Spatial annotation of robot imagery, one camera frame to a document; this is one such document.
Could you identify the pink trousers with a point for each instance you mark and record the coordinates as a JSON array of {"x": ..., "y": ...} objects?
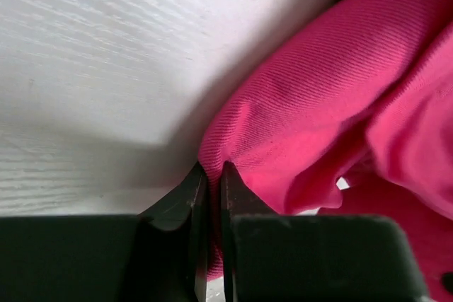
[{"x": 352, "y": 115}]

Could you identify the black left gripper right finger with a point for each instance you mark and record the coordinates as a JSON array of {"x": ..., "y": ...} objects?
[{"x": 273, "y": 257}]

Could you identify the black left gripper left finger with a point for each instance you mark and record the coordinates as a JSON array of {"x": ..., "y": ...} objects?
[{"x": 158, "y": 255}]

